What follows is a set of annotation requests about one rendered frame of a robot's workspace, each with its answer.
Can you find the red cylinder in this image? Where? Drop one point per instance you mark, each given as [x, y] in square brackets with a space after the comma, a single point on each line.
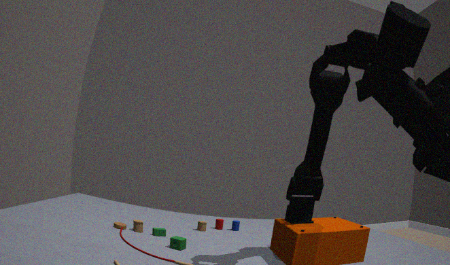
[219, 224]

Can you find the small green block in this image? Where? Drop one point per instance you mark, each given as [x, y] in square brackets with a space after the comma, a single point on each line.
[159, 231]

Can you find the round wooden button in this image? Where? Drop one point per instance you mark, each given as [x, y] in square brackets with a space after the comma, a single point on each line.
[119, 225]

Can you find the green cube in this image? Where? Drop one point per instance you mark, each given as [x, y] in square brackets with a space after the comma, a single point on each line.
[178, 243]

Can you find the blue cylinder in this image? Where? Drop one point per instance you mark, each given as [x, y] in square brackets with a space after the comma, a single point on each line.
[235, 225]

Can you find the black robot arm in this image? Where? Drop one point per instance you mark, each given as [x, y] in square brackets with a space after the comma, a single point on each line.
[382, 57]

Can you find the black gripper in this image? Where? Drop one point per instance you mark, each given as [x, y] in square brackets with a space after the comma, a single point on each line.
[428, 123]

